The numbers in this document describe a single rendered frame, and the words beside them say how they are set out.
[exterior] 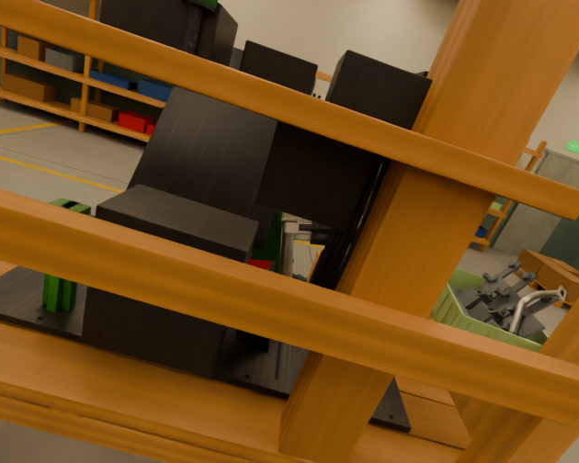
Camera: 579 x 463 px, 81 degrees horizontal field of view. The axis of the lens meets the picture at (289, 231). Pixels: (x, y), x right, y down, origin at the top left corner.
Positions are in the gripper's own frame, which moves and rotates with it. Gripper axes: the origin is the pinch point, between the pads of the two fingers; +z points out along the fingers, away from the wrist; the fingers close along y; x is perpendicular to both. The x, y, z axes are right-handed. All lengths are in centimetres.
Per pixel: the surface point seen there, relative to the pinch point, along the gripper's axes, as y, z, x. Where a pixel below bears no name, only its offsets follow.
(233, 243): 17.5, 12.4, 11.8
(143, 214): 20.6, 30.2, 8.0
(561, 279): -402, -391, -137
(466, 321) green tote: -62, -71, 7
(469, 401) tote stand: -85, -78, 37
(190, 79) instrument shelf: 50, 14, 4
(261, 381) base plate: -10.5, 6.6, 35.8
